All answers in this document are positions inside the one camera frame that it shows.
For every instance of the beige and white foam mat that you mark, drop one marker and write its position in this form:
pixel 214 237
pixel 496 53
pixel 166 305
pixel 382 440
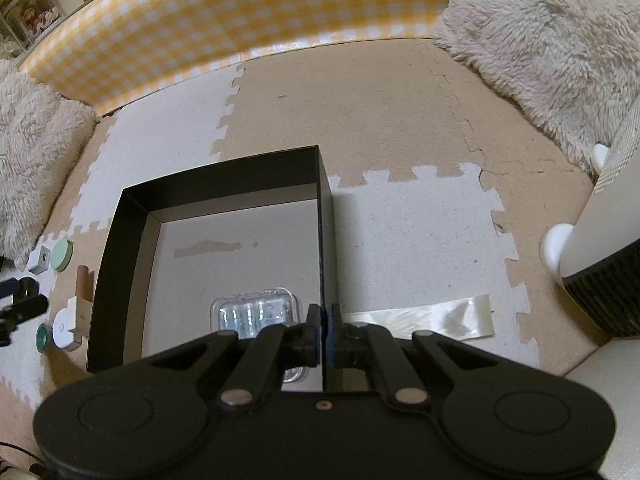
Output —
pixel 400 110

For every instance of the clear display box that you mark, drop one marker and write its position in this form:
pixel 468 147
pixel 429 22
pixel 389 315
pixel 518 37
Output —
pixel 30 12

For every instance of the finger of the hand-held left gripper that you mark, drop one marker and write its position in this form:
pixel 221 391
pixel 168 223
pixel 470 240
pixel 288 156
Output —
pixel 20 288
pixel 25 310

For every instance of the white round puck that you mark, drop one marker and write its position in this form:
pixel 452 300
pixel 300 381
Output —
pixel 60 331

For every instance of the fluffy cream cushion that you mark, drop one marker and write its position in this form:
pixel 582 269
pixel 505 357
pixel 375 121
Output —
pixel 540 45
pixel 30 150

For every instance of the yellow checkered bed edge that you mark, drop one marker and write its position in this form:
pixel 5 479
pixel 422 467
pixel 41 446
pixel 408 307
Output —
pixel 260 15

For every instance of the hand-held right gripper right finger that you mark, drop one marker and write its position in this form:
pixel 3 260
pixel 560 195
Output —
pixel 331 336

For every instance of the clear plastic case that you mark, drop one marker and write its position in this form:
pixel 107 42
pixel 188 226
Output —
pixel 252 307

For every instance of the white cube charger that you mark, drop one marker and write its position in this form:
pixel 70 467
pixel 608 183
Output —
pixel 40 259

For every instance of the black cardboard box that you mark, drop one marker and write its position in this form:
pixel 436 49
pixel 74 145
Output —
pixel 110 260

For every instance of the mint green round case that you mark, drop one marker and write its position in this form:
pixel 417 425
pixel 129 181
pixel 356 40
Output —
pixel 63 255

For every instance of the clear tape strip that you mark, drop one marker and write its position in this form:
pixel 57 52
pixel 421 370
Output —
pixel 440 317

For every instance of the white appliance with dark grille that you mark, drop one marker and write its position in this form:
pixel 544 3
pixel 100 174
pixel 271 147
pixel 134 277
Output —
pixel 605 245

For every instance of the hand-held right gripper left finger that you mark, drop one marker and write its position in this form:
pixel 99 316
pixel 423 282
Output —
pixel 314 336

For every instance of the brown white lipstick tube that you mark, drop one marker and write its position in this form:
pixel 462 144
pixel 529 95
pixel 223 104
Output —
pixel 82 282

